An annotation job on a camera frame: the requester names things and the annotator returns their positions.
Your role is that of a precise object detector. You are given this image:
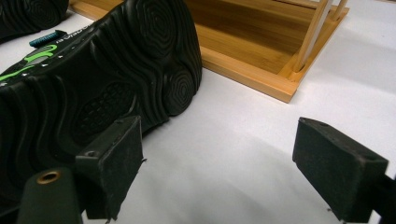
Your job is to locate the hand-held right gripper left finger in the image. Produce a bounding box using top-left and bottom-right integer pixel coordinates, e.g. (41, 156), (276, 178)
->
(17, 115), (148, 224)

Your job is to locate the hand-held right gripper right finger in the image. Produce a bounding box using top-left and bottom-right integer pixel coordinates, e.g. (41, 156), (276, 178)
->
(291, 117), (396, 224)

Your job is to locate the black shoe with green stripes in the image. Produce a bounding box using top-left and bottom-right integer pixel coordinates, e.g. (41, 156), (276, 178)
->
(0, 0), (204, 216)

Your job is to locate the wooden shoe rack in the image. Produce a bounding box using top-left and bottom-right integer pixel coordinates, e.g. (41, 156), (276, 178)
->
(68, 0), (350, 104)

